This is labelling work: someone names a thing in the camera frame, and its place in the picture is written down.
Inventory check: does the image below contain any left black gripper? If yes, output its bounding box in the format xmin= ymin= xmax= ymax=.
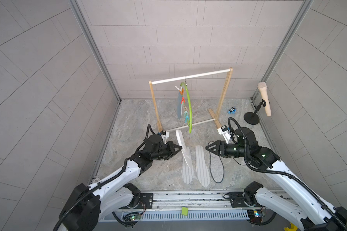
xmin=150 ymin=142 xmax=183 ymax=161

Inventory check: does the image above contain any dark grey felt insole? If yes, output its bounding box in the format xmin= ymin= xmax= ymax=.
xmin=209 ymin=152 xmax=225 ymax=184

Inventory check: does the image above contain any white textured foam insole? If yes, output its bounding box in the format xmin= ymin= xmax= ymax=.
xmin=175 ymin=129 xmax=193 ymax=172

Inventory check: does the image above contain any wooden clothes rack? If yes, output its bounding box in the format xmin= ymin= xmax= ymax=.
xmin=148 ymin=67 xmax=234 ymax=133

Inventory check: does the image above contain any white striped insole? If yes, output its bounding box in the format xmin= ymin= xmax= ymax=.
xmin=181 ymin=160 xmax=194 ymax=184
xmin=195 ymin=145 xmax=210 ymax=187

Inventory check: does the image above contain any green clip hanger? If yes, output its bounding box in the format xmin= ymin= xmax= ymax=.
xmin=176 ymin=76 xmax=193 ymax=133

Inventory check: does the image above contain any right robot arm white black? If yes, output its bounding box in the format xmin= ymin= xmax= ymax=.
xmin=205 ymin=117 xmax=347 ymax=231

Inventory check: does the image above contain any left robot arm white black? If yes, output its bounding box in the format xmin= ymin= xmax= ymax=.
xmin=53 ymin=125 xmax=182 ymax=231

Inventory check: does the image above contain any blue toy car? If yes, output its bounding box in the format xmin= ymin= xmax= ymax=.
xmin=228 ymin=107 xmax=236 ymax=114

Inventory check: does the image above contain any black microphone stand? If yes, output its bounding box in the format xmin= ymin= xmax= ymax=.
xmin=243 ymin=99 xmax=267 ymax=125

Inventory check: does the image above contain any grey blue insole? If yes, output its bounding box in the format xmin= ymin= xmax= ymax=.
xmin=176 ymin=93 xmax=183 ymax=120

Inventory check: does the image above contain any green sticky block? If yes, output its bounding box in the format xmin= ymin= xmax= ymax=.
xmin=181 ymin=207 xmax=189 ymax=216

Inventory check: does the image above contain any beige wooden microphone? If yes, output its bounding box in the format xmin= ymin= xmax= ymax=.
xmin=258 ymin=82 xmax=271 ymax=116

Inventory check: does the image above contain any left circuit board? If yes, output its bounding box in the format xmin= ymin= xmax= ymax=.
xmin=123 ymin=212 xmax=141 ymax=222

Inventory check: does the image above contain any circuit board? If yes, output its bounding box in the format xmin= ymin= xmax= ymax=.
xmin=123 ymin=212 xmax=141 ymax=222
xmin=247 ymin=210 xmax=265 ymax=224

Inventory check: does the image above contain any right circuit board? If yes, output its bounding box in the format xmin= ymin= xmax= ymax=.
xmin=247 ymin=210 xmax=265 ymax=224

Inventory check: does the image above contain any yellow plastic hook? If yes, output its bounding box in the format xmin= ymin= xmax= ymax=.
xmin=284 ymin=223 xmax=295 ymax=231

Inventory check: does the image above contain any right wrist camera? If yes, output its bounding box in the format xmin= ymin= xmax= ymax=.
xmin=217 ymin=125 xmax=231 ymax=144

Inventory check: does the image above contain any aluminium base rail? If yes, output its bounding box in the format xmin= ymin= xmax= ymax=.
xmin=70 ymin=189 xmax=311 ymax=213

